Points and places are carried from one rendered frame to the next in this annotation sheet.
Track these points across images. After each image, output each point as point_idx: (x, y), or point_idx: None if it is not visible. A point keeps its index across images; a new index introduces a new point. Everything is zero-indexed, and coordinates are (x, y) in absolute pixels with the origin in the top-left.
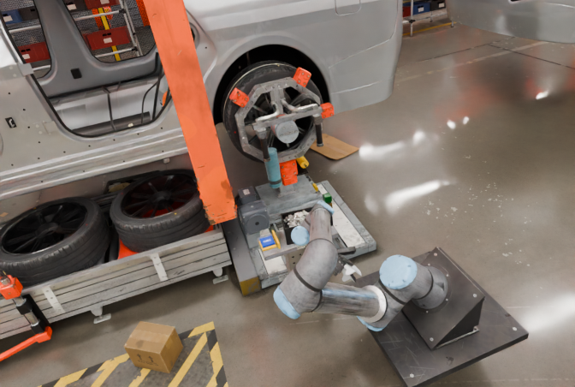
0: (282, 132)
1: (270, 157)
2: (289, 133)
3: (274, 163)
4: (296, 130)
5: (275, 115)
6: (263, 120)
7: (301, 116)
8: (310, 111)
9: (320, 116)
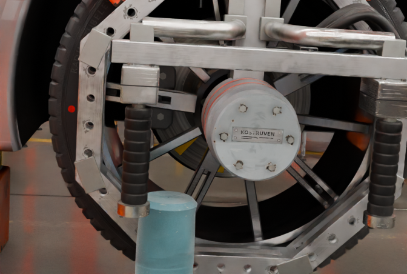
0: (234, 123)
1: (162, 220)
2: (260, 140)
3: (169, 251)
4: (292, 135)
5: (219, 28)
6: (159, 31)
7: (325, 70)
8: (367, 59)
9: (406, 89)
